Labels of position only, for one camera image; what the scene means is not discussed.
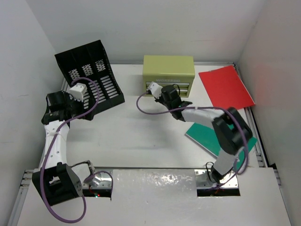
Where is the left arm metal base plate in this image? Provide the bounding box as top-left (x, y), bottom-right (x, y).
top-left (84, 170), bottom-right (113, 189)

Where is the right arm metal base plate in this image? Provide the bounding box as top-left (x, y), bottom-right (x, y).
top-left (194, 168), bottom-right (239, 189)

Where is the green metal drawer toolbox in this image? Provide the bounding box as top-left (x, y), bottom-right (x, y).
top-left (143, 55), bottom-right (195, 97)

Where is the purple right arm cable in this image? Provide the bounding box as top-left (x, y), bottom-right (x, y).
top-left (136, 91), bottom-right (249, 189)

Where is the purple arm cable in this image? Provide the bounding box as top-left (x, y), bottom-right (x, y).
top-left (40, 77), bottom-right (113, 223)
top-left (136, 91), bottom-right (249, 189)

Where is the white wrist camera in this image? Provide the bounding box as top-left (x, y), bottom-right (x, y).
top-left (147, 82), bottom-right (163, 99)
top-left (67, 83), bottom-right (87, 102)

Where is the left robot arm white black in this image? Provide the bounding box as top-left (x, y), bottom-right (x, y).
top-left (32, 91), bottom-right (94, 206)

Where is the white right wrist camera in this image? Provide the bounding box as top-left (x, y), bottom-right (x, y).
top-left (147, 82), bottom-right (163, 99)

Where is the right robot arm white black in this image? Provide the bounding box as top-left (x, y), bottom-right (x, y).
top-left (148, 82), bottom-right (253, 183)

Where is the black three-slot file organizer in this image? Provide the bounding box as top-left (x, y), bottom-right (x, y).
top-left (55, 40), bottom-right (125, 121)

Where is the green notebook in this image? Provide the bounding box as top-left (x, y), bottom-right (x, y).
top-left (185, 123), bottom-right (257, 169)

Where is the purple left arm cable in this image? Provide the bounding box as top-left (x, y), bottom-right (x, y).
top-left (40, 77), bottom-right (113, 223)

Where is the red folder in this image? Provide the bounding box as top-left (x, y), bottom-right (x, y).
top-left (199, 65), bottom-right (255, 110)

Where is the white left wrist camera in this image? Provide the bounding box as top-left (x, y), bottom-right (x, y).
top-left (67, 83), bottom-right (87, 102)

